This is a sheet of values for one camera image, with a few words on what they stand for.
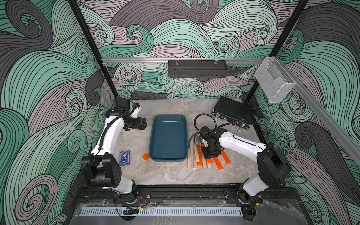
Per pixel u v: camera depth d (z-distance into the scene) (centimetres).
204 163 83
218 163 85
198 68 96
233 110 110
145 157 85
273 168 43
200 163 83
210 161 81
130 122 68
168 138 94
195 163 83
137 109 76
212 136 63
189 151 90
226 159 87
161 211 70
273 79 79
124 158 86
